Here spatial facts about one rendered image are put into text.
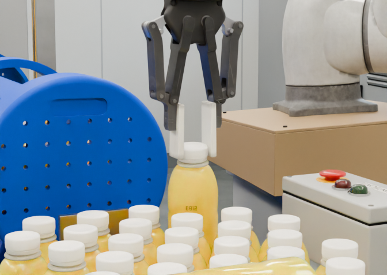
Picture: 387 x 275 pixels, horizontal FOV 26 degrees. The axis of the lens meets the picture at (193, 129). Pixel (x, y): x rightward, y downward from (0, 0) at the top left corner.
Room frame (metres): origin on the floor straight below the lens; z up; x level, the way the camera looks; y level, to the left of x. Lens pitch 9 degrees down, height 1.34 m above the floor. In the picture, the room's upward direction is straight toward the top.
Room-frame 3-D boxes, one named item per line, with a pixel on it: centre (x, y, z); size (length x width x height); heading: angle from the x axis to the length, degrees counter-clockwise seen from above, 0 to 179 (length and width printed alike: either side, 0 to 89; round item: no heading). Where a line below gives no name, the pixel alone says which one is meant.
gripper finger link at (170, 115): (1.05, 0.04, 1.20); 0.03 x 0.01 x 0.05; 115
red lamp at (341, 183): (1.06, -0.19, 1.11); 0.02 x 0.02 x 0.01
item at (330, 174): (1.11, -0.19, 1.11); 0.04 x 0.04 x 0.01
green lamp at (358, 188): (1.03, -0.21, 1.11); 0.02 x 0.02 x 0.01
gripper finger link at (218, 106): (1.08, -0.04, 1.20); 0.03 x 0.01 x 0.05; 115
